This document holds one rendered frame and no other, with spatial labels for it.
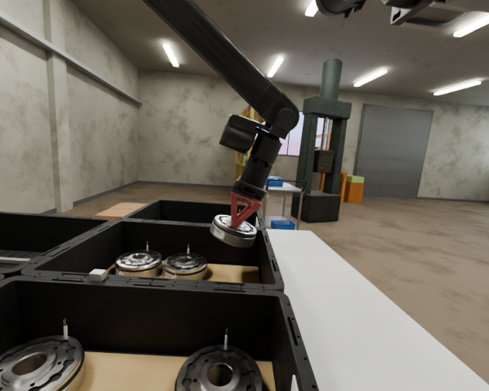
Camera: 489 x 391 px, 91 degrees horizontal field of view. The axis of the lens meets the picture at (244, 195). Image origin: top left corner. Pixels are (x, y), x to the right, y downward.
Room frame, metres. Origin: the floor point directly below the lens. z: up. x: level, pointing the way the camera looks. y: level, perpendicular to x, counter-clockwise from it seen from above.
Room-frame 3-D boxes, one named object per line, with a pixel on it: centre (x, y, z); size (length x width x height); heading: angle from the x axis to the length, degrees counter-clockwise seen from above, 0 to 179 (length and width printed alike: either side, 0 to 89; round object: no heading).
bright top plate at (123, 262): (0.54, 0.24, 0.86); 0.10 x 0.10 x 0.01
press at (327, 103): (4.55, -1.37, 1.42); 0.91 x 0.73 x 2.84; 97
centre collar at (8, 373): (0.24, 0.23, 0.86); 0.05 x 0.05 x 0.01
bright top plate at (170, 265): (0.54, 0.13, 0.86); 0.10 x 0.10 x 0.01
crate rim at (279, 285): (0.47, 0.13, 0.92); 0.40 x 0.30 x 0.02; 91
